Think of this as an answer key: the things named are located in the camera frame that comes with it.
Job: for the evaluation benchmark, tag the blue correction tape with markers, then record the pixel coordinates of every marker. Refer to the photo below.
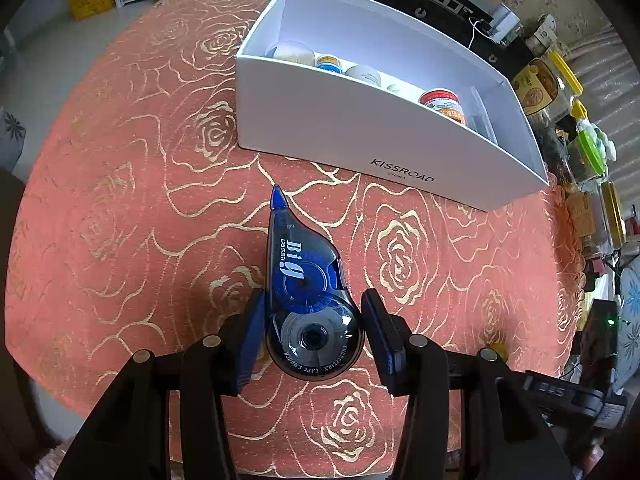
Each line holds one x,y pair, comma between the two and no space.
300,280

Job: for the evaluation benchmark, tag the white bottle gold label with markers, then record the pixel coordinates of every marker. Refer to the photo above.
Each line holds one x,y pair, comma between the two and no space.
400,89

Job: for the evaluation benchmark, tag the grey floral stool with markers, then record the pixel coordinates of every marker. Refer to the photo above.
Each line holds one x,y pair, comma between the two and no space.
10,130

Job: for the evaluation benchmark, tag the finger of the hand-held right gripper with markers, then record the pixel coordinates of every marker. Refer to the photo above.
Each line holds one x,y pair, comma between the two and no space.
550,391

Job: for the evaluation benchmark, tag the yellow label snack jar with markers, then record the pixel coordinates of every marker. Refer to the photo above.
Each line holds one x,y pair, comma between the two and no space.
540,87

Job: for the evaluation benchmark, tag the white cardboard box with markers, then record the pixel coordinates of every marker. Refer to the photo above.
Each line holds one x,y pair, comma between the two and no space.
350,130

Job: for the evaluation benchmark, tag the cotton swab jar blue lid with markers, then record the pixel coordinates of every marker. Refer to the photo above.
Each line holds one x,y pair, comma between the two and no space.
292,52

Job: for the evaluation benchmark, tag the patterned gift bags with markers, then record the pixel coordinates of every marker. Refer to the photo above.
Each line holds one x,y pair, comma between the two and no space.
547,32

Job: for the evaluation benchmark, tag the grey pump bottle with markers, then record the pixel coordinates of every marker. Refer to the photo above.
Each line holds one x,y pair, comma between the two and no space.
365,75

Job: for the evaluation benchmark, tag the white bottle red orange label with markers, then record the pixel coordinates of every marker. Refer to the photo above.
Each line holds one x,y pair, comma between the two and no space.
442,105

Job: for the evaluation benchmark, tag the white charging device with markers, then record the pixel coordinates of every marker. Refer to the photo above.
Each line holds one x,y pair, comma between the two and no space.
502,22

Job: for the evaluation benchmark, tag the green lid container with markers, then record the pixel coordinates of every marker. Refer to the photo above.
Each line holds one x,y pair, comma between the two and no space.
592,147

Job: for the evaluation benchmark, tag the gold lid clear jar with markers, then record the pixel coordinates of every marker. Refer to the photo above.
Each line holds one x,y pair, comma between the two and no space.
612,210

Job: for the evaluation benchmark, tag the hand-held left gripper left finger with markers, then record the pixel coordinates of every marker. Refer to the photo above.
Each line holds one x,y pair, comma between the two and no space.
250,345

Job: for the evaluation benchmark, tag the blue label spray bottle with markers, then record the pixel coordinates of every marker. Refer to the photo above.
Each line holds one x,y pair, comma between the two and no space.
327,62

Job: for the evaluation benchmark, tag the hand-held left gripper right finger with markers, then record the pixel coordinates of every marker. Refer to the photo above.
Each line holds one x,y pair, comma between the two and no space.
382,345

